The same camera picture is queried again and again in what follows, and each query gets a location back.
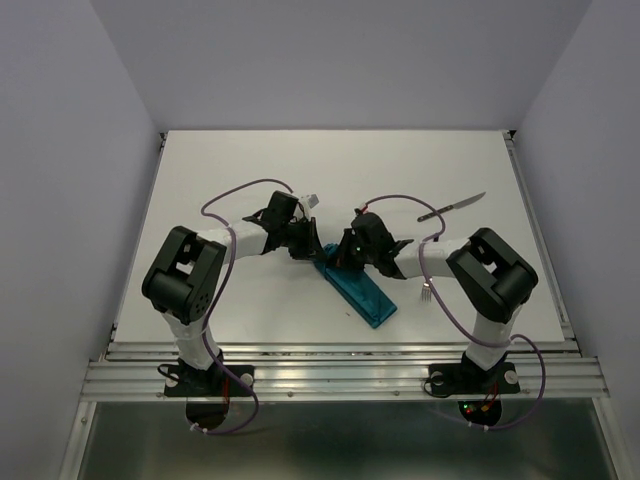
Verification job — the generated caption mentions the metal fork black handle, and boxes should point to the metal fork black handle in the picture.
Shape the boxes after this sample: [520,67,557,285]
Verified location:
[420,280,433,303]

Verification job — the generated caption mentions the aluminium right side rail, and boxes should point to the aluminium right side rail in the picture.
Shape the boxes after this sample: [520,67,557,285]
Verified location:
[500,130,582,356]

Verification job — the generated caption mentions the metal knife black handle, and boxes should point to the metal knife black handle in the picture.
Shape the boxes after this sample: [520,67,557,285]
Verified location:
[417,192,486,223]

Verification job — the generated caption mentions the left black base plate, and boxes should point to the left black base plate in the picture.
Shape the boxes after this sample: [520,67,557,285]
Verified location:
[157,363,251,398]

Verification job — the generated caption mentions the aluminium front rail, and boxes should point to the aluminium front rail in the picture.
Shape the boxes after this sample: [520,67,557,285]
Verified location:
[81,340,609,403]

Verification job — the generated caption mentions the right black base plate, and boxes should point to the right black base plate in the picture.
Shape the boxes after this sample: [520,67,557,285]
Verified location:
[422,362,521,398]

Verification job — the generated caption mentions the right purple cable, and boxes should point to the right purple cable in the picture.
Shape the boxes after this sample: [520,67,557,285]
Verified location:
[359,194,547,434]

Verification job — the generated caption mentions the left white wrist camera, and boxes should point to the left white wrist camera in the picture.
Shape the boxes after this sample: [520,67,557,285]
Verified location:
[294,194,319,219]

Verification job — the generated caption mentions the teal cloth napkin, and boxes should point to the teal cloth napkin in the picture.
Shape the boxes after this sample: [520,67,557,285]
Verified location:
[314,243,398,329]

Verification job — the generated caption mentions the aluminium rail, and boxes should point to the aluminium rail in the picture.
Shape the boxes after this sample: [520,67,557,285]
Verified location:
[500,130,582,356]
[81,340,609,403]

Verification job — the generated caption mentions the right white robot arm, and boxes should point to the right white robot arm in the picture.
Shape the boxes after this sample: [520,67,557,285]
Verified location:
[327,213,539,390]

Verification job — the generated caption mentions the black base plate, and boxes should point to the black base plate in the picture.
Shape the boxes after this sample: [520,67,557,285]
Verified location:
[422,362,521,398]
[157,363,251,398]

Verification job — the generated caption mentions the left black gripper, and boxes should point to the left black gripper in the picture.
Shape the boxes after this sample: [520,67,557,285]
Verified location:
[281,217,327,262]

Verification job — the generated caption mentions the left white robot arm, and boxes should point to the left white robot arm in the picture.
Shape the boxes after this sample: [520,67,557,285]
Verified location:
[142,191,325,394]

